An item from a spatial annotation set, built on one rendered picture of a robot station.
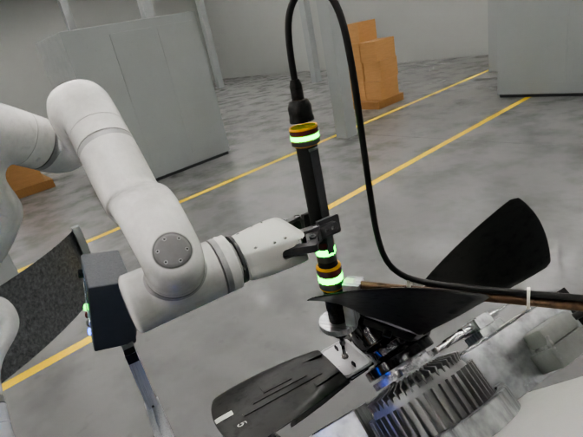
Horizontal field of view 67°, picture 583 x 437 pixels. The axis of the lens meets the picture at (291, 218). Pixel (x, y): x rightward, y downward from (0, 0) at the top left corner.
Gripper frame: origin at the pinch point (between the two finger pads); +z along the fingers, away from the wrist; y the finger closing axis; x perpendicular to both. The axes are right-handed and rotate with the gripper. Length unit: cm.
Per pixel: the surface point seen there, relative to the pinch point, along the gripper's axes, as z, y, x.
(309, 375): -8.2, 0.1, -27.4
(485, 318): 35, 2, -38
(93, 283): -38, -60, -21
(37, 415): -102, -197, -145
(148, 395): -36, -53, -56
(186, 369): -18, -173, -146
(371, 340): 4.6, 2.2, -25.7
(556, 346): 32.6, 19.5, -32.5
